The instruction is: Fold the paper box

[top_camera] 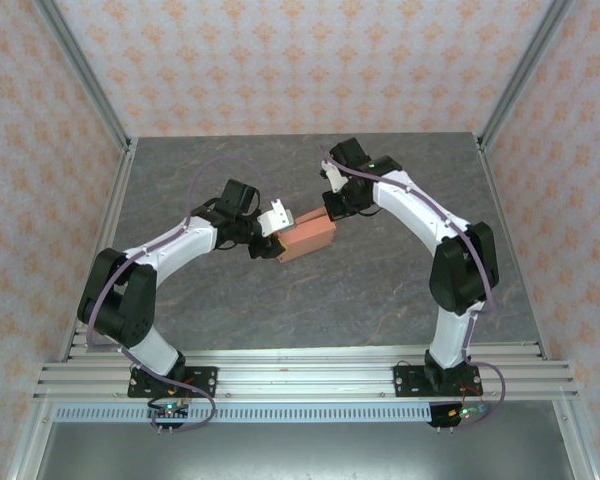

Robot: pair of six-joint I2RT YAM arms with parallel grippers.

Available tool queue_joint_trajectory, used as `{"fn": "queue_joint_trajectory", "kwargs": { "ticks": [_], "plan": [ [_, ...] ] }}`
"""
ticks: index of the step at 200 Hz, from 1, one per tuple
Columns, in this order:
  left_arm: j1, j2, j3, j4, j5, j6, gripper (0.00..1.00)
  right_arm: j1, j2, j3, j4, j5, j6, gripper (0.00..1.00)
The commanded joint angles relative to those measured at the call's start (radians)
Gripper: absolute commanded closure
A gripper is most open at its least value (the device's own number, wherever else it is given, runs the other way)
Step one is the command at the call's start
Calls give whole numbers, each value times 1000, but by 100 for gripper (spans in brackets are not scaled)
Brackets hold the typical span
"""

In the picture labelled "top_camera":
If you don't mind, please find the grey metal panel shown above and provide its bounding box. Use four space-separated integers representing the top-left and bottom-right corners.
37 422 569 480

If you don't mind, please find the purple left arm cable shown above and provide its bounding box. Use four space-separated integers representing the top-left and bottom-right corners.
84 155 279 434

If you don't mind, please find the aluminium frame leg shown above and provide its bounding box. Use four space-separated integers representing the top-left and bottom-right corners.
552 399 596 480
7 399 56 480

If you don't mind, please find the orange cardboard paper box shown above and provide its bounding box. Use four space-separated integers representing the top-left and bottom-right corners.
277 207 339 264

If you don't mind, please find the aluminium frame post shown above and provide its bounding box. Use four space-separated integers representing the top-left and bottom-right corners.
477 0 579 151
32 0 134 151

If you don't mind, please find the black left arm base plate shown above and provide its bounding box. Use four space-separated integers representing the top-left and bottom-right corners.
127 365 219 399

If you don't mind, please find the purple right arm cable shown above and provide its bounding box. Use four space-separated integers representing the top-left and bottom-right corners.
319 144 506 431

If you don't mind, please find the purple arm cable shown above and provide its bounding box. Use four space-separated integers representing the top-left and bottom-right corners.
319 144 506 431
84 155 279 434

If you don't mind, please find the grey slotted cable duct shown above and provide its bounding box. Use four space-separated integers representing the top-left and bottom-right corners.
54 404 546 424

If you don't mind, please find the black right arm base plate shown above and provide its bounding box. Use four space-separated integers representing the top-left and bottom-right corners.
393 363 481 399

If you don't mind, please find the aluminium front frame rail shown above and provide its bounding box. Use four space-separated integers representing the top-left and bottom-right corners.
32 342 581 401

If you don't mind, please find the aluminium side frame rail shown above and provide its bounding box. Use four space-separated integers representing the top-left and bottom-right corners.
57 138 140 362
476 134 550 362

